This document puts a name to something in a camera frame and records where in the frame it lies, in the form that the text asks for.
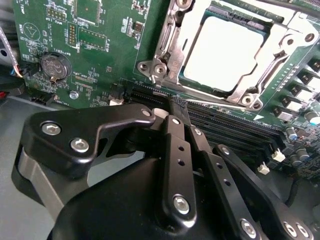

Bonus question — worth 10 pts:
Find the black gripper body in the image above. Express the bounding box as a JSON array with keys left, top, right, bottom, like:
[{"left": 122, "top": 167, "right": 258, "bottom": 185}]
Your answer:
[{"left": 47, "top": 156, "right": 237, "bottom": 240}]

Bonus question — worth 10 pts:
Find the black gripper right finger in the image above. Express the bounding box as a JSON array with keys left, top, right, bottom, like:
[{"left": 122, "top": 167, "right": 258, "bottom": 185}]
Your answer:
[{"left": 180, "top": 99, "right": 320, "bottom": 240}]

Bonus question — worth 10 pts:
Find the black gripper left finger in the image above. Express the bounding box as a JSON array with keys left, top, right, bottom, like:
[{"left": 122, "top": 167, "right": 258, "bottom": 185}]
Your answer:
[{"left": 11, "top": 95, "right": 199, "bottom": 230}]

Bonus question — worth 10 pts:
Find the metal socket cover frame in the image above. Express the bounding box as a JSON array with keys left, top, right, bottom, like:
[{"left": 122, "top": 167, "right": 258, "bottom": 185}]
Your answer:
[{"left": 166, "top": 0, "right": 305, "bottom": 102}]

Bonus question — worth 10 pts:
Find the silver CPU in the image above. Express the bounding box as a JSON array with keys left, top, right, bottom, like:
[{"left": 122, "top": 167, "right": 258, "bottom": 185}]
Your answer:
[{"left": 183, "top": 6, "right": 286, "bottom": 92}]

